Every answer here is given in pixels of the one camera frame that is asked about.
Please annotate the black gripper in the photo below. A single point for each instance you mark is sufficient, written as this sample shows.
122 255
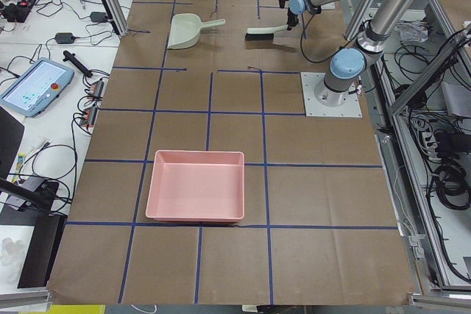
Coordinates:
292 18

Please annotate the black handle tool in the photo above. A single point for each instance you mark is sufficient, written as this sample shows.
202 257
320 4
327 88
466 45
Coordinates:
71 57

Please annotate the pale green dustpan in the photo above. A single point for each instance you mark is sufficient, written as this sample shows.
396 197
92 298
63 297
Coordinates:
186 29

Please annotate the black power adapter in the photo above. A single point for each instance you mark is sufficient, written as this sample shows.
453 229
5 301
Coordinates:
98 17
65 38

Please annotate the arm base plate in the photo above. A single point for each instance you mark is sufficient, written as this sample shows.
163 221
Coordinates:
320 102

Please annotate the pink plastic bin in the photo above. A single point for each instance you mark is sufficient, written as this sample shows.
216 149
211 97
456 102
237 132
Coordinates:
197 186

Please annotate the blue teach pendant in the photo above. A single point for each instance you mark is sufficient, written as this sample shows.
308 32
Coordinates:
37 88

